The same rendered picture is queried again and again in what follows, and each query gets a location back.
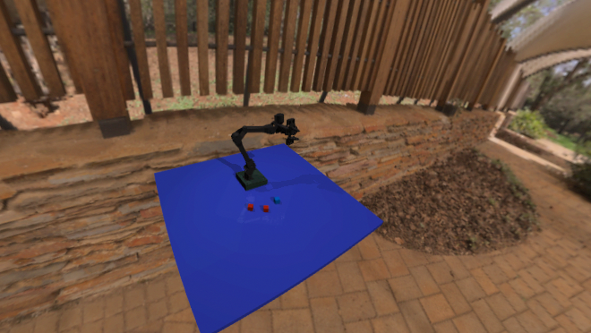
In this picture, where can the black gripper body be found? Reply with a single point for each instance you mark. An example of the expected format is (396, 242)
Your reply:
(285, 129)

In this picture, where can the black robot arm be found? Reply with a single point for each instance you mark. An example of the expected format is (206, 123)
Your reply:
(239, 134)

